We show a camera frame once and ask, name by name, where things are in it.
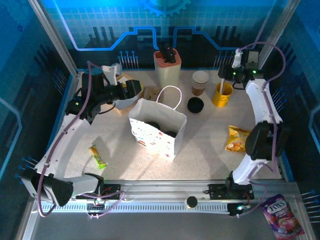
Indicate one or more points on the aluminium frame post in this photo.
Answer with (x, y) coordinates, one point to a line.
(273, 32)
(55, 37)

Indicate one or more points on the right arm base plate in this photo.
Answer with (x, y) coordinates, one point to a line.
(216, 191)

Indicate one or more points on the stack of black lids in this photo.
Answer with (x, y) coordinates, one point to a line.
(195, 105)

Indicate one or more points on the brown cardboard cup carrier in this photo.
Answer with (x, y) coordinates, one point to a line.
(151, 93)

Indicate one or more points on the left aluminium frame post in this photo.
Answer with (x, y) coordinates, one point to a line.
(55, 37)

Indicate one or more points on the aluminium frame base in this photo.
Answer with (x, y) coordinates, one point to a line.
(162, 186)

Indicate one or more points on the white stir stick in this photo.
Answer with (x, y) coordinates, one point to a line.
(222, 86)

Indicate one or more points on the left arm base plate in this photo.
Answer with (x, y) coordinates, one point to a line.
(113, 190)

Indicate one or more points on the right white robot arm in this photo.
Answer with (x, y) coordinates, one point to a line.
(260, 100)

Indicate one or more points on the beige knife block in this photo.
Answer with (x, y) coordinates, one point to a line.
(167, 72)

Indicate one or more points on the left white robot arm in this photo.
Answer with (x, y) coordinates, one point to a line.
(62, 142)

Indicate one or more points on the green snack bar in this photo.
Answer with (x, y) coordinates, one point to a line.
(98, 158)

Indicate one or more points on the right aluminium frame post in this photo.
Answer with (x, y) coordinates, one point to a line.
(273, 32)

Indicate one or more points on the stack of paper cups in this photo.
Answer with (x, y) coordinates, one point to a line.
(200, 82)

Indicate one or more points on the black round knob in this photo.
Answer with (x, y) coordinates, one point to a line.
(191, 202)

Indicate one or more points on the yellow chips packet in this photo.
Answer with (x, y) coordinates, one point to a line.
(236, 140)

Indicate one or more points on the yellow utensil holder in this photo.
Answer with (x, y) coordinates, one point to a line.
(221, 100)

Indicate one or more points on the brown cardboard napkin box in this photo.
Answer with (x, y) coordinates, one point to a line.
(128, 77)

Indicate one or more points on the purple candy bag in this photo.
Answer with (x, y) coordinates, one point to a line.
(281, 217)

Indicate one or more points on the white paper napkin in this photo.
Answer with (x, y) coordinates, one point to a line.
(126, 103)

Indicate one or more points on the white paper carry bag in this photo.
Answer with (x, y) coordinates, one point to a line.
(155, 147)

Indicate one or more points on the black cup lid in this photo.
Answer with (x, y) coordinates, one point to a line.
(153, 125)
(170, 134)

